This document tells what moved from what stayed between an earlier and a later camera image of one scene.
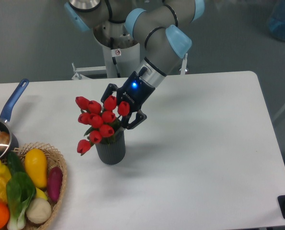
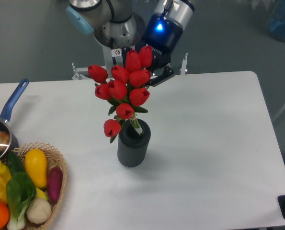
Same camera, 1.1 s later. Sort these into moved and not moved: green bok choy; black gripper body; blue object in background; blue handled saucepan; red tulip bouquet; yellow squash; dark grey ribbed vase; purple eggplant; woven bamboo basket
Moved: black gripper body; dark grey ribbed vase; red tulip bouquet
Not moved: purple eggplant; blue handled saucepan; yellow squash; woven bamboo basket; blue object in background; green bok choy
